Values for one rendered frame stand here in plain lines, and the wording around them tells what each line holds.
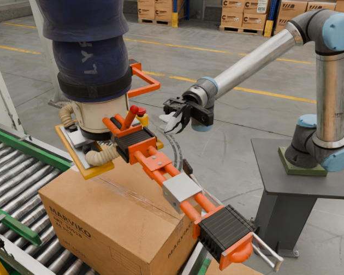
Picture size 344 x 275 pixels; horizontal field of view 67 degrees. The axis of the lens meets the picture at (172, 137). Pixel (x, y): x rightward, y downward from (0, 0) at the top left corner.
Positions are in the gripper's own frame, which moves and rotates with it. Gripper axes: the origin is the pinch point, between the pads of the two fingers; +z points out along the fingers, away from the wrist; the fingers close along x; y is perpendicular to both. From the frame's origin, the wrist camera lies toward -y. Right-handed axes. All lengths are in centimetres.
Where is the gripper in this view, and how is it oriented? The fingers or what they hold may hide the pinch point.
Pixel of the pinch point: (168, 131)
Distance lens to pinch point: 78.3
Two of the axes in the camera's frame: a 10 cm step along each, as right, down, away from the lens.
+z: -4.8, 5.0, -7.2
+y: -8.8, -2.8, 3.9
